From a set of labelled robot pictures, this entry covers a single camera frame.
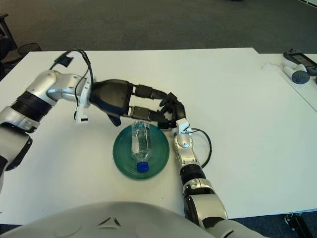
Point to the black caster wheel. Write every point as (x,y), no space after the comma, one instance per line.
(294,221)

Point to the black office chair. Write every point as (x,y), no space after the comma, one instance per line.
(7,49)

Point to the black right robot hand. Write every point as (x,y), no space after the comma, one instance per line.
(179,110)

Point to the dark handheld screen device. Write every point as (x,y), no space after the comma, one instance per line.
(301,59)

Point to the grey robot torso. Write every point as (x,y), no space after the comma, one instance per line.
(111,223)

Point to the clear bottle with blue cap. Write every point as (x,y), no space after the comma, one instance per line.
(141,148)

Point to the white grey VR controller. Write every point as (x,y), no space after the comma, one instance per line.
(298,75)

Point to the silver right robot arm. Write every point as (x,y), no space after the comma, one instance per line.
(185,148)

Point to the green ribbed plate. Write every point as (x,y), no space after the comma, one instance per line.
(158,153)

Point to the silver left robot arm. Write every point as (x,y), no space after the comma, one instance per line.
(37,89)

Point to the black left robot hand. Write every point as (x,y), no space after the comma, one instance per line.
(111,96)

